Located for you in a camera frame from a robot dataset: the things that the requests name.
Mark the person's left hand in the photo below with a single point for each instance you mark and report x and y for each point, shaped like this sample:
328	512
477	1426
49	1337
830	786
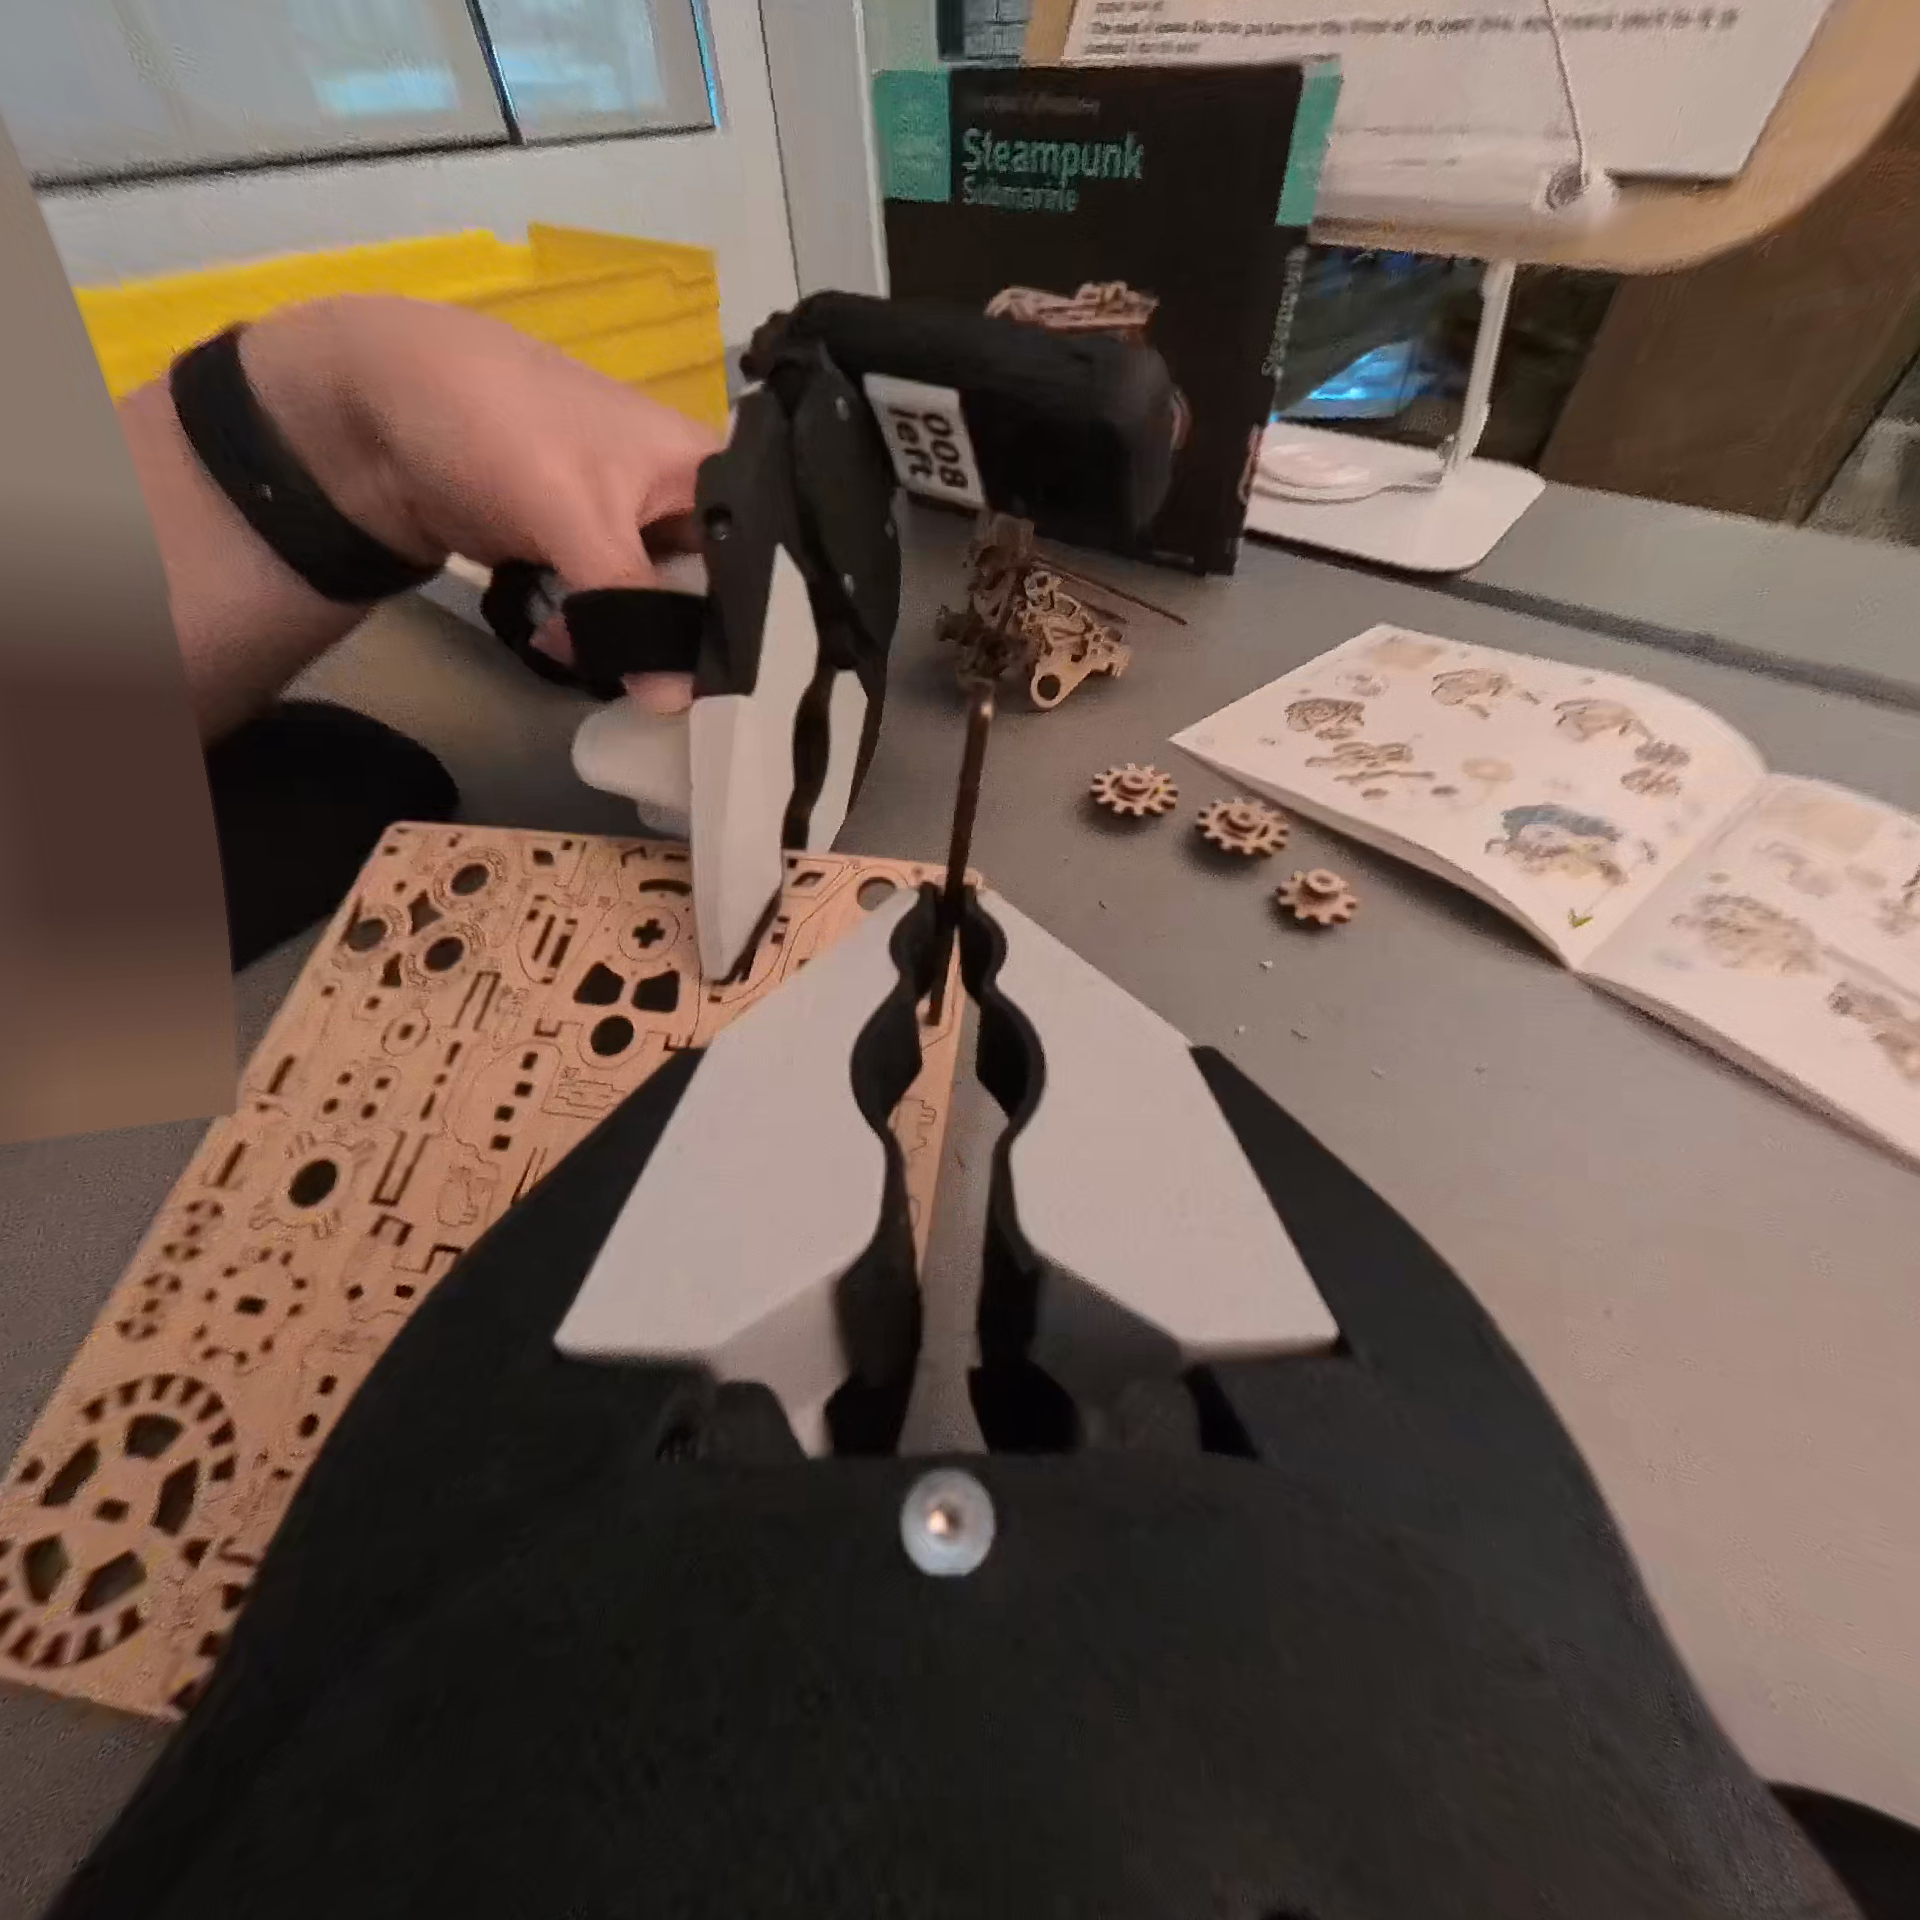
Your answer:
480	435

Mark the black wristband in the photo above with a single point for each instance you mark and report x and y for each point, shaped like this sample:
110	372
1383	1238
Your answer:
284	481

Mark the white printed paper sheet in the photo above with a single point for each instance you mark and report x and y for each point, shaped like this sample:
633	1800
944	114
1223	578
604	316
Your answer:
1500	89

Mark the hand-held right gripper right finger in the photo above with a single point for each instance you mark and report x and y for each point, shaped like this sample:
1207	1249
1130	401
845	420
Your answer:
1141	1185

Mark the small wooden gear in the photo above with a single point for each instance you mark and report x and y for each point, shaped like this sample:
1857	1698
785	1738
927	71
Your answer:
1318	897
1242	826
1132	792

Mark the black model kit box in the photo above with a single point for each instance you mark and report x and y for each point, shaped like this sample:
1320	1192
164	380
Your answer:
1079	225

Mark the open instruction booklet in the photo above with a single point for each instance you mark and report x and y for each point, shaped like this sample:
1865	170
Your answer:
1500	796

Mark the partly built wooden model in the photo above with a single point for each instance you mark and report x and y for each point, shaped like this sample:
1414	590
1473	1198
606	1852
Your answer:
1037	630

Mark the laser-cut plywood parts sheet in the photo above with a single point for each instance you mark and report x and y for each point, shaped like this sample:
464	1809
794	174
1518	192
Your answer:
300	1080

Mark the window frame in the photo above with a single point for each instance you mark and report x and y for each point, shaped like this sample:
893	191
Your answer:
511	119

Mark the person's left forearm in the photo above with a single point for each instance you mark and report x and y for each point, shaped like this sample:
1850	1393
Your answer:
212	599

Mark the dark cloth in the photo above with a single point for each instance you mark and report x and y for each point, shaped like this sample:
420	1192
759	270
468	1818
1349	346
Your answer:
330	826

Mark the yellow plastic tray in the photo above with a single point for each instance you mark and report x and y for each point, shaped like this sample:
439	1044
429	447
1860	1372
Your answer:
600	300

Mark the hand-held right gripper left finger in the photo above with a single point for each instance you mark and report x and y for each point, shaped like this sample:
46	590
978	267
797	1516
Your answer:
720	1201

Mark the thin wooden stick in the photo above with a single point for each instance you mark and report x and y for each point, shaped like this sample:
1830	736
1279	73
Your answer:
966	796

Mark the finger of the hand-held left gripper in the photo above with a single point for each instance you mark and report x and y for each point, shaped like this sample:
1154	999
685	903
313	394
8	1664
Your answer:
854	743
743	809

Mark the curved wooden panel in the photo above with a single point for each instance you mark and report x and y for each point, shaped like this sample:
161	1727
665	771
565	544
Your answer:
1725	330

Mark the white desk lamp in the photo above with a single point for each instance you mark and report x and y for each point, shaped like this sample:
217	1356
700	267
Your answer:
1478	503

